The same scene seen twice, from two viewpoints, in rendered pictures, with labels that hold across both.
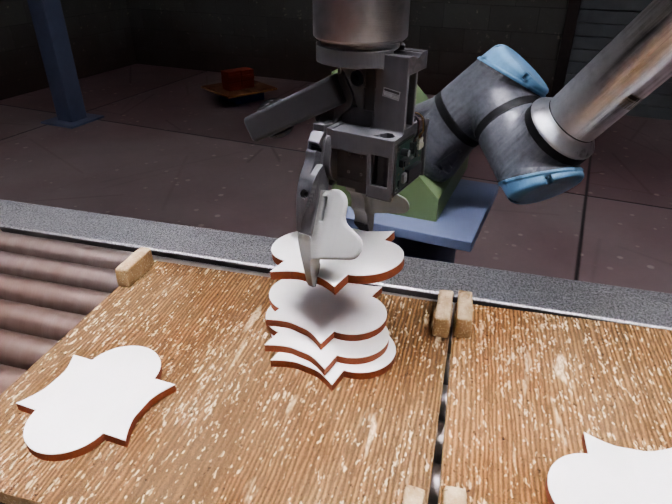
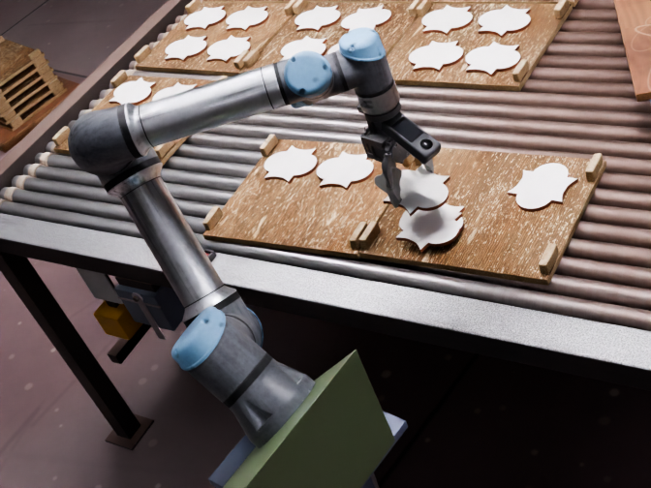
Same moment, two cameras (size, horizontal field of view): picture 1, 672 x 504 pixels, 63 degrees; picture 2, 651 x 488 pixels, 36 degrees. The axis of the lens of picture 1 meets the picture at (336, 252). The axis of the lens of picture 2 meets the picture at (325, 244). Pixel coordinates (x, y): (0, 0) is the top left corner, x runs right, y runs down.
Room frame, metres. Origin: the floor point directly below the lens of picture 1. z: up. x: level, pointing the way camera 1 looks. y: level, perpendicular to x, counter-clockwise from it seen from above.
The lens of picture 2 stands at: (1.97, 0.60, 2.27)
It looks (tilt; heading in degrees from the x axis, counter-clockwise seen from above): 38 degrees down; 209
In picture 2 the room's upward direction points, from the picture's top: 23 degrees counter-clockwise
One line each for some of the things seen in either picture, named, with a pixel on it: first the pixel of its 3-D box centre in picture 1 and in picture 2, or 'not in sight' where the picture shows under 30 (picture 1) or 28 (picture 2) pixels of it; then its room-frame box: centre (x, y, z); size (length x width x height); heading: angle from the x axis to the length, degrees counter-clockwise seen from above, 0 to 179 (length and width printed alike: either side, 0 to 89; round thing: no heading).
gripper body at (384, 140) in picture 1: (366, 119); (387, 130); (0.46, -0.03, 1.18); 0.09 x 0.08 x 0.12; 59
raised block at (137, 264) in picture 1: (135, 266); (548, 259); (0.60, 0.26, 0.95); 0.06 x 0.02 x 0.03; 165
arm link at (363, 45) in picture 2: not in sight; (364, 62); (0.46, -0.02, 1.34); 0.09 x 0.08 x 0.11; 113
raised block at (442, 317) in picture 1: (443, 312); (369, 234); (0.50, -0.12, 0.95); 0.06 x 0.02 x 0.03; 165
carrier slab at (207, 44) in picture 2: not in sight; (217, 33); (-0.45, -0.82, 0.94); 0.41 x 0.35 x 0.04; 73
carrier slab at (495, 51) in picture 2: not in sight; (469, 39); (-0.22, -0.02, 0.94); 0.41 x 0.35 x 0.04; 74
